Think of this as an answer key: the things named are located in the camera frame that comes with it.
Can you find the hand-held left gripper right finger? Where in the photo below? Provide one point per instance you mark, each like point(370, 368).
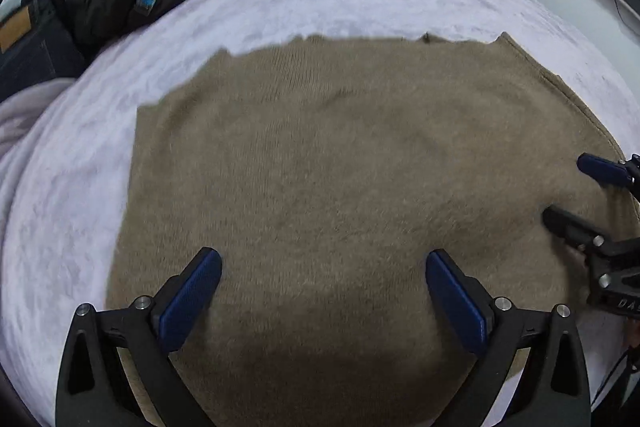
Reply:
point(455, 302)

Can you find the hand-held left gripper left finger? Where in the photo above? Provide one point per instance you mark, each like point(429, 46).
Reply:
point(192, 297)

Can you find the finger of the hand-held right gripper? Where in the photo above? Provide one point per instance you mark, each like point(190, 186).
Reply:
point(600, 168)
point(565, 222)

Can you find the brown knit sweater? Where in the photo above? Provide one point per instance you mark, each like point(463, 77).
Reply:
point(325, 157)

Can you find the crumpled grey-lilac blanket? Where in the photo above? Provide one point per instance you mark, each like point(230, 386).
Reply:
point(20, 112)

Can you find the dark blue jeans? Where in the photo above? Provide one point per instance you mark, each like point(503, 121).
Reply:
point(30, 57)

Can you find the black jacket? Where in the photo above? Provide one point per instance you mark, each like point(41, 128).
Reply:
point(100, 2)

